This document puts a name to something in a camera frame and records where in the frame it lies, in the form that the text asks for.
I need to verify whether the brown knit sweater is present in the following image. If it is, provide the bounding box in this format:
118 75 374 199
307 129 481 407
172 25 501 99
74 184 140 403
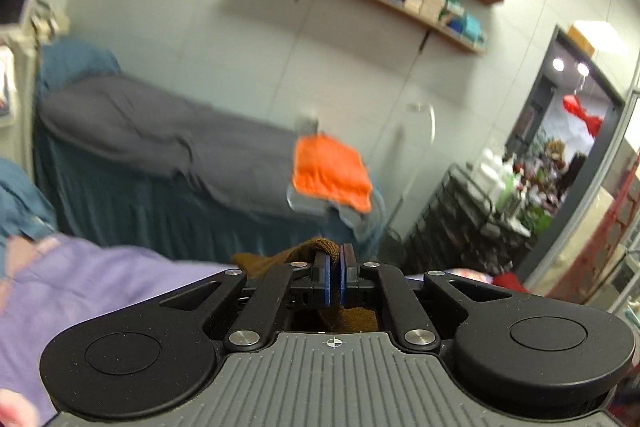
232 237 378 334

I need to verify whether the grey folded cloth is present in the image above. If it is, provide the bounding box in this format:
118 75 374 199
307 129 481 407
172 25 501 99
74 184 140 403
286 183 386 243

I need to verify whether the orange folded towel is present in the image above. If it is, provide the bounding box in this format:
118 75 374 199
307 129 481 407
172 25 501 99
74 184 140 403
291 133 373 213

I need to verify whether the grey blanket on far bed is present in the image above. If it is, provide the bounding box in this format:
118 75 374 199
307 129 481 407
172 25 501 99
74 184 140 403
38 76 317 221

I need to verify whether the purple floral bed sheet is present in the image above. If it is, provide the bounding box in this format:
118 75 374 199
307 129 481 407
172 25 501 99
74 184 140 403
1 234 229 426

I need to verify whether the teal blue blanket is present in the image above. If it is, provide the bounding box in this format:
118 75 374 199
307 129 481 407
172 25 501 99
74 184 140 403
1 158 58 277

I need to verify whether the black wire rack cart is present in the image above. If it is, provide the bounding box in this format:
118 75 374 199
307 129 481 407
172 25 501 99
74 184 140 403
401 164 533 275

